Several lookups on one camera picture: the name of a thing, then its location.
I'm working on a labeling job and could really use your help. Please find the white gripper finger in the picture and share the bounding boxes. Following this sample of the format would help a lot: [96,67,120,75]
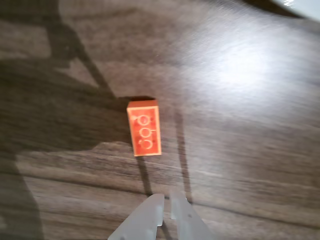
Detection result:
[169,190,216,240]
[107,193,166,240]

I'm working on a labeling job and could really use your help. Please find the orange lego block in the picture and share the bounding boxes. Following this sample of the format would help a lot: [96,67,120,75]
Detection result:
[126,98,162,158]

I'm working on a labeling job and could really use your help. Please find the white round plate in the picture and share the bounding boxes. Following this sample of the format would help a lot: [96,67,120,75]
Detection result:
[271,0,320,20]

